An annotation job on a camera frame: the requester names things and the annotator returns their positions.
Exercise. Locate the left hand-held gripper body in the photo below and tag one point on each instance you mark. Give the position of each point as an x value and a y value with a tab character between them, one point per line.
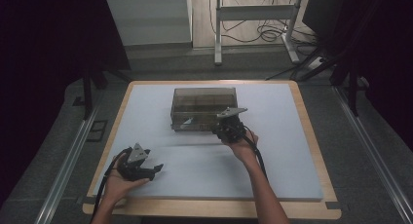
133	162

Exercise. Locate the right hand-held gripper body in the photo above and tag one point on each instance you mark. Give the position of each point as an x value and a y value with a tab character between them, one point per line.
231	128

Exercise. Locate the small light blue item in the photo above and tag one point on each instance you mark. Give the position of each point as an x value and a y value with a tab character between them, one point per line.
187	121

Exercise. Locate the smoky transparent drawer box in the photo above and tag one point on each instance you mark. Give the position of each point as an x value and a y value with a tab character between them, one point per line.
201	104

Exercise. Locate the person's right hand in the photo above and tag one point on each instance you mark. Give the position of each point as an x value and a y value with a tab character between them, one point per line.
243	149

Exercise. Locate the person's left hand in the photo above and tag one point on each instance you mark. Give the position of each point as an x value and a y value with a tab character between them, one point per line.
118	188

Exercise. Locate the white foam mat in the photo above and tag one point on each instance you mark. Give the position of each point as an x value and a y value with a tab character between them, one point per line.
207	172

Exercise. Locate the black metal stand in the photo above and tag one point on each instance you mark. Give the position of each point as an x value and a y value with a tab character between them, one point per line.
87	94

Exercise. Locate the white power strip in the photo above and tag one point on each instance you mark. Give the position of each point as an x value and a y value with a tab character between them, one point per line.
315	63

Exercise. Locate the white cabinet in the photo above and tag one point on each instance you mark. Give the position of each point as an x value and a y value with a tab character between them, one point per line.
149	21

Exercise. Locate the black tripod stand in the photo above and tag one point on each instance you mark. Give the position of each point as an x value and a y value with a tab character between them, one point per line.
352	87

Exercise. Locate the aluminium floor rail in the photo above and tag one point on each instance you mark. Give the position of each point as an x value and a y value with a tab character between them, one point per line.
373	152
65	172

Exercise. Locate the white desk frame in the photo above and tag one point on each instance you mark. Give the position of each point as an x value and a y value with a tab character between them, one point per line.
255	13

